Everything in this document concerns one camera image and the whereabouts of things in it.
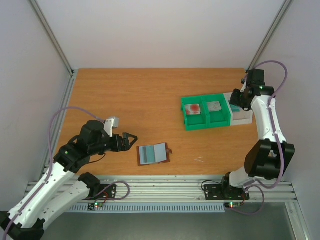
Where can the left controller board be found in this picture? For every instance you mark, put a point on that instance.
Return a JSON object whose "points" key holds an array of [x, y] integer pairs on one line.
{"points": [[96, 205]]}

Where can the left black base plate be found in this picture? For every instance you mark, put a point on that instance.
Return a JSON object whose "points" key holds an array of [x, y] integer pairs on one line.
{"points": [[104, 191]]}

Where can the grey slotted cable duct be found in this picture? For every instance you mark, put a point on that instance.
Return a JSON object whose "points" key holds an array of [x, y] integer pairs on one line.
{"points": [[148, 208]]}

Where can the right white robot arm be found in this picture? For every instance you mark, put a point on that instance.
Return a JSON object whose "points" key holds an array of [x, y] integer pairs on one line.
{"points": [[270, 157]]}

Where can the right controller board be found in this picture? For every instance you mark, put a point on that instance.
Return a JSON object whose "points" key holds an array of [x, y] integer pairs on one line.
{"points": [[232, 205]]}

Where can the left aluminium frame post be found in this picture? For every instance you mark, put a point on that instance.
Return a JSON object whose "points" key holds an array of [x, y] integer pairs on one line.
{"points": [[44, 22]]}

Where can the aluminium frame post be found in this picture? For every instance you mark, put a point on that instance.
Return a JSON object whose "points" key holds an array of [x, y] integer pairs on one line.
{"points": [[44, 22], [280, 15]]}

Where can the red circle card stack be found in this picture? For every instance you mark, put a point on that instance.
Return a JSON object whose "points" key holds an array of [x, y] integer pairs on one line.
{"points": [[192, 109]]}

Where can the aluminium front rail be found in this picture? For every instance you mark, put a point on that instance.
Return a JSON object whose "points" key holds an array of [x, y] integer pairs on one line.
{"points": [[180, 189]]}

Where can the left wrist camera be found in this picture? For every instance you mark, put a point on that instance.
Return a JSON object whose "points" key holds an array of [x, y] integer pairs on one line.
{"points": [[110, 124]]}

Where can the brown leather card holder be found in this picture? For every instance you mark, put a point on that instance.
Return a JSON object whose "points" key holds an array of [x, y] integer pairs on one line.
{"points": [[153, 154]]}

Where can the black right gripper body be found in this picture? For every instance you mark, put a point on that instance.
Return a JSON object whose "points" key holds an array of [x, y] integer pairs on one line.
{"points": [[235, 98]]}

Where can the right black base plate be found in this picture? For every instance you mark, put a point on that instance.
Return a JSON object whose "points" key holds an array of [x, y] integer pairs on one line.
{"points": [[215, 192]]}

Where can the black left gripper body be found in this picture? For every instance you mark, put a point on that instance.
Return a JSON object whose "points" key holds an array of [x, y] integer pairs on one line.
{"points": [[116, 147]]}

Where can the white VIP card stack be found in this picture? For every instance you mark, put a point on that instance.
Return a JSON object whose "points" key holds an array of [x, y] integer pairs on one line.
{"points": [[214, 106]]}

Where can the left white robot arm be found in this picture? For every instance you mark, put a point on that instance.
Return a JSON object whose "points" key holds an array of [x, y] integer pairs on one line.
{"points": [[40, 207]]}

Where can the green bin with red cards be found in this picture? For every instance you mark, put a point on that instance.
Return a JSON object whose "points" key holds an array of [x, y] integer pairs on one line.
{"points": [[195, 122]]}

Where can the teal card stack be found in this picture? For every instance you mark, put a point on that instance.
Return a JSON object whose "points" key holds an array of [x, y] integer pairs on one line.
{"points": [[235, 109]]}

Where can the right aluminium frame post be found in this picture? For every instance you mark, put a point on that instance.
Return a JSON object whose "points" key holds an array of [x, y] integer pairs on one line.
{"points": [[280, 15]]}

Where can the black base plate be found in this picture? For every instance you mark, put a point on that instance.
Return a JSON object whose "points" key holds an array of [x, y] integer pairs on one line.
{"points": [[215, 192], [104, 191]]}

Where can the white bin with teal cards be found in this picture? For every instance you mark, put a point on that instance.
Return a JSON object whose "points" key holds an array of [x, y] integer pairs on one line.
{"points": [[238, 118]]}

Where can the green bin with VIP cards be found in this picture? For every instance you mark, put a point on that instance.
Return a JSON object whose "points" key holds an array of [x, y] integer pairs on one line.
{"points": [[217, 119]]}

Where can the controller board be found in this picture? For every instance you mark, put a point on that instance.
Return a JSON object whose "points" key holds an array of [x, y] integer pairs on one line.
{"points": [[232, 205], [96, 205]]}

